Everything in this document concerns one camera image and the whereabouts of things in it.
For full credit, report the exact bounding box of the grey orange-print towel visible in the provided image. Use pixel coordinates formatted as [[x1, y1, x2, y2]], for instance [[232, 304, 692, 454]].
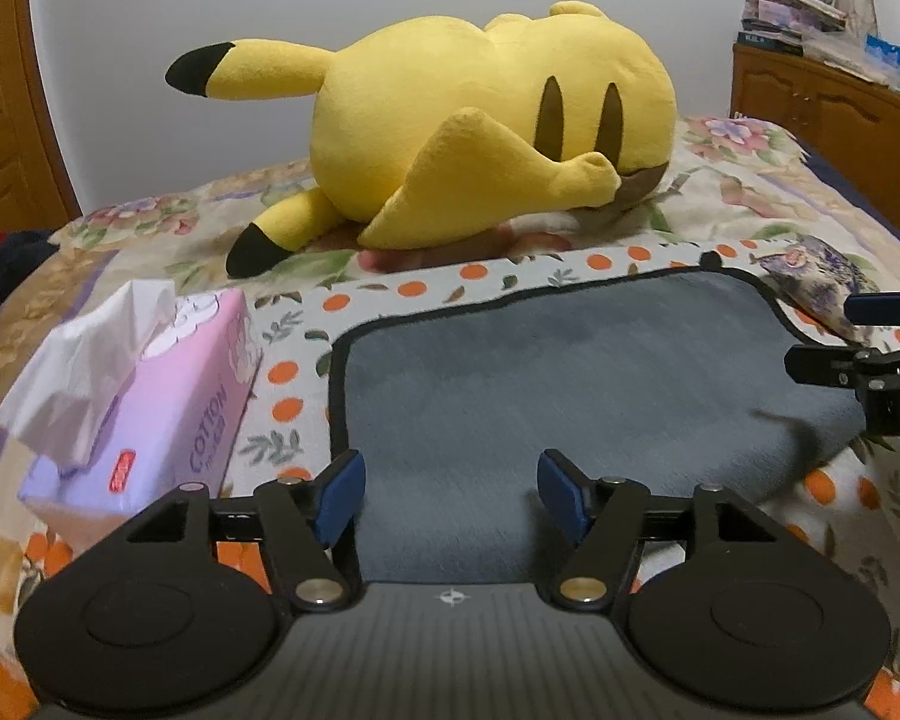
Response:
[[0, 238, 900, 720]]

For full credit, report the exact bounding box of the dark clothing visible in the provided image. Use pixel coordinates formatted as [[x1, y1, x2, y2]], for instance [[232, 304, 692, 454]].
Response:
[[0, 229, 62, 350]]

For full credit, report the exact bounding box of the yellow plush toy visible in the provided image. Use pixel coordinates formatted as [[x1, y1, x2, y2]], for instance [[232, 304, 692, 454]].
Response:
[[165, 1, 680, 278]]

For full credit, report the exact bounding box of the blue and white packet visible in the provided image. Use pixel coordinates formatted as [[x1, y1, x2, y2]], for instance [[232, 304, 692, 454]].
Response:
[[865, 34, 900, 106]]

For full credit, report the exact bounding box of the pink tissue box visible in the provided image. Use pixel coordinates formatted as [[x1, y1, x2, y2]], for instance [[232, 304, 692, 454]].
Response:
[[0, 279, 265, 554]]

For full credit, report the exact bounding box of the stack of books and papers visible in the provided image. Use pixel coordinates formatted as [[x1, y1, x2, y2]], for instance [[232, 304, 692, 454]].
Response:
[[736, 0, 871, 65]]

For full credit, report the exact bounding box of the dark blue mattress edge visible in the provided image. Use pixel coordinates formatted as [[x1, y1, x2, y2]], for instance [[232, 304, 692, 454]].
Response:
[[801, 141, 900, 252]]

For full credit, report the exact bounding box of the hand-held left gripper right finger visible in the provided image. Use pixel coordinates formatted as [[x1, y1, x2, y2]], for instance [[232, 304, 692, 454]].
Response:
[[537, 448, 779, 611]]

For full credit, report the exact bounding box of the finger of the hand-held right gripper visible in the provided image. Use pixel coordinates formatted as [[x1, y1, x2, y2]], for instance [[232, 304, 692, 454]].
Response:
[[844, 288, 900, 328], [785, 343, 900, 392]]

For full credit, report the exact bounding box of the wooden door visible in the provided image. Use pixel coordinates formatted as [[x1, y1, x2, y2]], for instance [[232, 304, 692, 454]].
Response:
[[0, 0, 83, 235]]

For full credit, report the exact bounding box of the purple patterned pouch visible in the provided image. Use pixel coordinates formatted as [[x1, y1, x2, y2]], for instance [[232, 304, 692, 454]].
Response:
[[750, 235, 880, 347]]

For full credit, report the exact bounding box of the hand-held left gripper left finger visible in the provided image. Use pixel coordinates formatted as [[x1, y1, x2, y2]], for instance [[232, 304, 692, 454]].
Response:
[[124, 448, 367, 613]]

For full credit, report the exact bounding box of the wooden cabinet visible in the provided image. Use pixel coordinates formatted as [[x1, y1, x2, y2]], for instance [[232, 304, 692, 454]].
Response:
[[730, 43, 900, 188]]

